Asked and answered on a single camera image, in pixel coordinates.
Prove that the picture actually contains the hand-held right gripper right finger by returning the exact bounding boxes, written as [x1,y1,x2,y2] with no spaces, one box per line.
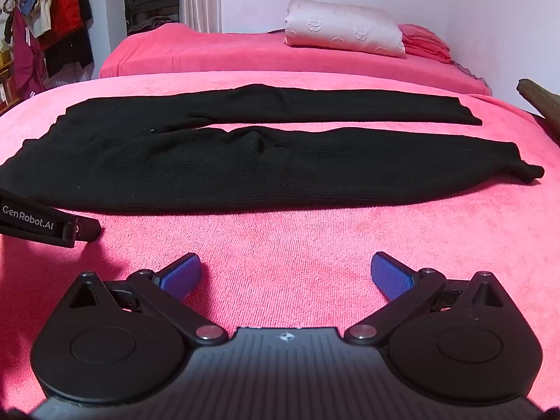
[343,251,509,344]

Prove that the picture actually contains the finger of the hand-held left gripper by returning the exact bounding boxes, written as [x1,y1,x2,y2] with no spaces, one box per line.
[65,216,102,244]

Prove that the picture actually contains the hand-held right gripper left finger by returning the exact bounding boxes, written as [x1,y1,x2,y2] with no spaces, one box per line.
[60,252,229,346]

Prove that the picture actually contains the black knit pants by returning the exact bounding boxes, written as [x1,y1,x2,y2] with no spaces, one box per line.
[0,83,545,216]

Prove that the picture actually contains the pink fleece bed blanket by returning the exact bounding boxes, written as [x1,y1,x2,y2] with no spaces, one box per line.
[0,71,560,420]

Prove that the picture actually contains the maroon hanging jacket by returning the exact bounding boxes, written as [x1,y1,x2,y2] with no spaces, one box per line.
[10,6,50,98]

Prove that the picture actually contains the black hanging coat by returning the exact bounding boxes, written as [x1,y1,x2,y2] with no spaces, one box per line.
[45,0,95,78]

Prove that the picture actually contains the dark brown cloth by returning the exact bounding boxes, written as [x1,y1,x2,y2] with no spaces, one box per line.
[127,16,179,36]

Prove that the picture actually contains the cream hanging shirt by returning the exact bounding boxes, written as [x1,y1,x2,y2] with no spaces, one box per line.
[27,0,56,39]

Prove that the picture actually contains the red padded jacket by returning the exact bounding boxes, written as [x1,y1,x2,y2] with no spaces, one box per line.
[37,0,85,51]

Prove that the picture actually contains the bed with pink cover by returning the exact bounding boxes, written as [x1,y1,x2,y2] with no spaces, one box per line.
[99,23,493,96]

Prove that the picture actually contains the folded pink blanket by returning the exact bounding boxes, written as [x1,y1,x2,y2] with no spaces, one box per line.
[398,23,452,64]

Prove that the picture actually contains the pale pink satin pillow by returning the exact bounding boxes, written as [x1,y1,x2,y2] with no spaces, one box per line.
[283,0,407,58]

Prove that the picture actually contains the brown wooden bed post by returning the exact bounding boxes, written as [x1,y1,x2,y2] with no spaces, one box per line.
[516,78,560,149]

